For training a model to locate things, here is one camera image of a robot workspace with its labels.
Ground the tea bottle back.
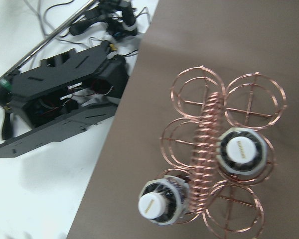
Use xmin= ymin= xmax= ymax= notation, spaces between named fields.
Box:
xmin=138 ymin=175 xmax=189 ymax=226

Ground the tea bottle middle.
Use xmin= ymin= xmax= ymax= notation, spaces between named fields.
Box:
xmin=216 ymin=127 xmax=268 ymax=176

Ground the tea bottle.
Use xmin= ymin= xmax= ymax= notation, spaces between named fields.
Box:
xmin=138 ymin=175 xmax=189 ymax=226
xmin=216 ymin=127 xmax=268 ymax=176

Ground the copper wire bottle basket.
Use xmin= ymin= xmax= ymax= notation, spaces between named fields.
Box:
xmin=151 ymin=66 xmax=287 ymax=239

